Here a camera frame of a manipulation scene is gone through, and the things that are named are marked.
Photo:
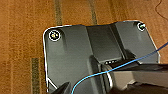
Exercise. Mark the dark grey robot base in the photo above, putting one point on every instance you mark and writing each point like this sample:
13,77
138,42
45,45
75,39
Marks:
80,50

